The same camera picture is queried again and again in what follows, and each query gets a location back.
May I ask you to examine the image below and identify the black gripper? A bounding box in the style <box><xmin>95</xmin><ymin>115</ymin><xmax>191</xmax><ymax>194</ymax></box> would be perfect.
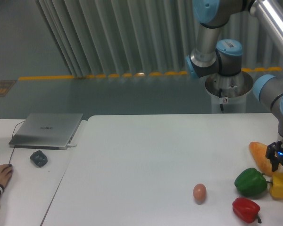
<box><xmin>266</xmin><ymin>141</ymin><xmax>283</xmax><ymax>172</ymax></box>

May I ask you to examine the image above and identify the yellow bell pepper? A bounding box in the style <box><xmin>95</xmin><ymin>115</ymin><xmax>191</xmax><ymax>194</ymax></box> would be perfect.
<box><xmin>267</xmin><ymin>172</ymin><xmax>283</xmax><ymax>199</ymax></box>

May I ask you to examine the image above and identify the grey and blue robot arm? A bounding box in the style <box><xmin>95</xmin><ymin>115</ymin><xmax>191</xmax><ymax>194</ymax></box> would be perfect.
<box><xmin>185</xmin><ymin>0</ymin><xmax>283</xmax><ymax>171</ymax></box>

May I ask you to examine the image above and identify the green bell pepper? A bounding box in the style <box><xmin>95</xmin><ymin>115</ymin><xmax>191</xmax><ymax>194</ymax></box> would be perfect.
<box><xmin>234</xmin><ymin>168</ymin><xmax>267</xmax><ymax>197</ymax></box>

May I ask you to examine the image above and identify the red bell pepper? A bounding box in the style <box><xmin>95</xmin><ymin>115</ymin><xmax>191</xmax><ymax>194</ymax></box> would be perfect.
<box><xmin>232</xmin><ymin>197</ymin><xmax>262</xmax><ymax>224</ymax></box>

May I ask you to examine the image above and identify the person's hand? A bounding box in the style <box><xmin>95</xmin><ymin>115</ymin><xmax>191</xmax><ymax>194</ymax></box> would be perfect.
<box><xmin>0</xmin><ymin>164</ymin><xmax>13</xmax><ymax>188</ymax></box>

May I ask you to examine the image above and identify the orange bread loaf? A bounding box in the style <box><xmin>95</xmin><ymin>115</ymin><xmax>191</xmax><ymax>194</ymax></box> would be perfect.
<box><xmin>249</xmin><ymin>142</ymin><xmax>273</xmax><ymax>177</ymax></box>

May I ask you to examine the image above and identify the brown egg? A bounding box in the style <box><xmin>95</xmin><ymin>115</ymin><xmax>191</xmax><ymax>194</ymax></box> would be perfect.
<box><xmin>193</xmin><ymin>184</ymin><xmax>207</xmax><ymax>202</ymax></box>

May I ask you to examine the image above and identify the silver closed laptop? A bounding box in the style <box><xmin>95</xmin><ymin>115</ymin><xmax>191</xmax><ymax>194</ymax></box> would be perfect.
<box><xmin>9</xmin><ymin>113</ymin><xmax>83</xmax><ymax>150</ymax></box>

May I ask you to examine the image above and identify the small black case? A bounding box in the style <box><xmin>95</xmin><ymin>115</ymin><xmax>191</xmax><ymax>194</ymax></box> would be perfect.
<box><xmin>30</xmin><ymin>150</ymin><xmax>48</xmax><ymax>168</ymax></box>

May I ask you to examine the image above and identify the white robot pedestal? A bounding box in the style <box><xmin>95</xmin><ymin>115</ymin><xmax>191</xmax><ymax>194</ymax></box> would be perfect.
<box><xmin>205</xmin><ymin>71</ymin><xmax>253</xmax><ymax>114</ymax></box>

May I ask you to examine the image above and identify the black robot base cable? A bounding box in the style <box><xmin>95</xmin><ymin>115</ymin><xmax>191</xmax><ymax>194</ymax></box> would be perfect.
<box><xmin>218</xmin><ymin>88</ymin><xmax>225</xmax><ymax>113</ymax></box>

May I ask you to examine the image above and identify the black mouse cable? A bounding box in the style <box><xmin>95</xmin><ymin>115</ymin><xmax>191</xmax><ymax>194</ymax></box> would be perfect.
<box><xmin>0</xmin><ymin>117</ymin><xmax>26</xmax><ymax>165</ymax></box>

